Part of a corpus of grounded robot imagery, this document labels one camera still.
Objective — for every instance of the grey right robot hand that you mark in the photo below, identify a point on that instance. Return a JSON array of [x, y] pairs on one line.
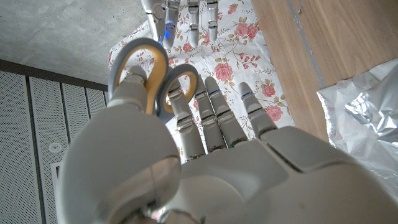
[[161, 18]]

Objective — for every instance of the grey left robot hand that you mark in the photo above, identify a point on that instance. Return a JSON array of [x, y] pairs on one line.
[[248, 186]]

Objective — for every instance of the aluminum foil sheet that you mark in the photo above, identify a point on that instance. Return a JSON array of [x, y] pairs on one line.
[[367, 124]]

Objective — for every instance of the white round ceiling sensor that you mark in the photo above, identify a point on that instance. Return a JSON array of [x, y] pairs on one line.
[[55, 147]]

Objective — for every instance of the white ceiling vent frame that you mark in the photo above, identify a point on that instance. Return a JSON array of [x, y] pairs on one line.
[[54, 186]]

